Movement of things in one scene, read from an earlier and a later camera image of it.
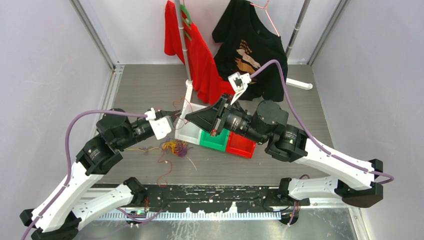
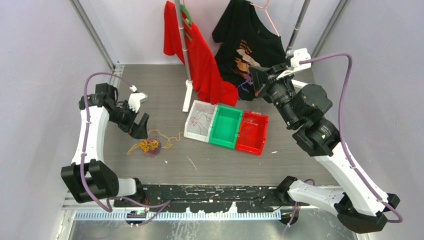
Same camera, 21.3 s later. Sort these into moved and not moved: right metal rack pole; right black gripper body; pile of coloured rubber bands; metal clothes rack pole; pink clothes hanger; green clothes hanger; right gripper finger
Moved: right black gripper body; right gripper finger; pile of coloured rubber bands
Not moved: pink clothes hanger; right metal rack pole; green clothes hanger; metal clothes rack pole
